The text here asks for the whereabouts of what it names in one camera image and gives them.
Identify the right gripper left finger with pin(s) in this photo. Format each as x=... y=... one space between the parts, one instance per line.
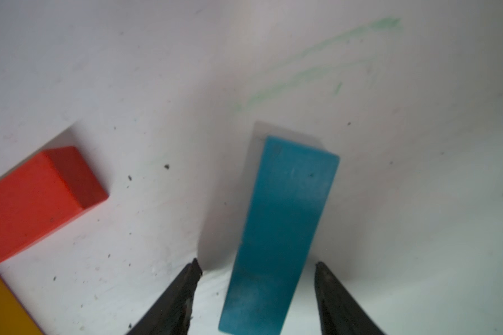
x=171 y=313

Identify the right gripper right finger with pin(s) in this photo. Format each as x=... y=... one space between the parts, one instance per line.
x=339 y=312

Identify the teal long block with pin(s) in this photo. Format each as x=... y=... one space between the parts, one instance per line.
x=290 y=192

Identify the orange long block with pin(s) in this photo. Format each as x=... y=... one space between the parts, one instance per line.
x=13 y=317

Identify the red block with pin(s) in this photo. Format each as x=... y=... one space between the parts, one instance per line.
x=43 y=194

